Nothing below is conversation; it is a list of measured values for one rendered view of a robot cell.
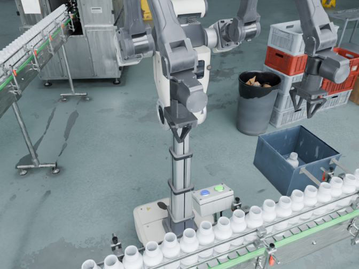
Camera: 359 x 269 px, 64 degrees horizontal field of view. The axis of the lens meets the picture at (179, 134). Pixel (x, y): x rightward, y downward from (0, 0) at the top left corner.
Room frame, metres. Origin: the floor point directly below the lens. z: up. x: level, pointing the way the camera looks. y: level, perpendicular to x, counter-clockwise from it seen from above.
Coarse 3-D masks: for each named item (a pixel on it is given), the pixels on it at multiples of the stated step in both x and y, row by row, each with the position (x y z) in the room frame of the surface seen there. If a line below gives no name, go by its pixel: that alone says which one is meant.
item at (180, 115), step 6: (174, 102) 0.66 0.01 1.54; (180, 102) 0.66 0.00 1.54; (168, 108) 0.71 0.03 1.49; (174, 108) 0.66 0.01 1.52; (180, 108) 0.66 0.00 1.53; (186, 108) 0.66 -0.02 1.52; (168, 114) 0.68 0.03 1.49; (174, 114) 0.66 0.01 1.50; (180, 114) 0.66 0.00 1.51; (186, 114) 0.66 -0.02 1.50; (192, 114) 0.68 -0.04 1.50; (174, 120) 0.65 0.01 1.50; (180, 120) 0.65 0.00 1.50; (186, 120) 0.65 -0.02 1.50; (192, 120) 0.65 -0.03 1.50; (180, 126) 0.63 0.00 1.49
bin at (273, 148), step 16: (288, 128) 1.43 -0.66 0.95; (304, 128) 1.44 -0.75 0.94; (272, 144) 1.40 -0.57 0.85; (288, 144) 1.44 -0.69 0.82; (304, 144) 1.41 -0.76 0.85; (320, 144) 1.31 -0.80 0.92; (256, 160) 1.33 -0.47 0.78; (272, 160) 1.21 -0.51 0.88; (304, 160) 1.37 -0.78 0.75; (320, 160) 1.13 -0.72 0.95; (336, 160) 1.15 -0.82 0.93; (272, 176) 1.19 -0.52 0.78; (288, 176) 1.09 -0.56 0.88; (304, 176) 1.10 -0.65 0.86; (320, 176) 1.15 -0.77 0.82; (288, 192) 1.07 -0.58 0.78
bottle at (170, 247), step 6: (168, 234) 0.54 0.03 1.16; (174, 234) 0.53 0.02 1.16; (168, 240) 0.55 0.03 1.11; (174, 240) 0.51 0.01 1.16; (162, 246) 0.52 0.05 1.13; (168, 246) 0.50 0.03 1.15; (174, 246) 0.51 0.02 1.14; (162, 252) 0.50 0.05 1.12; (168, 252) 0.50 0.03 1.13; (174, 252) 0.50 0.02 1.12; (168, 258) 0.49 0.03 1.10; (174, 258) 0.49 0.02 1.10; (168, 264) 0.49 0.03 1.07; (174, 264) 0.50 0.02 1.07
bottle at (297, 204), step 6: (294, 192) 0.71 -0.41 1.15; (300, 192) 0.71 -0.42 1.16; (294, 198) 0.69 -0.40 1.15; (300, 198) 0.68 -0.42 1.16; (294, 204) 0.68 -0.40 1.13; (300, 204) 0.68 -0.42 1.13; (294, 210) 0.67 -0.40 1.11; (300, 210) 0.67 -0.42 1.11; (288, 222) 0.67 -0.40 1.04; (294, 222) 0.67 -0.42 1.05
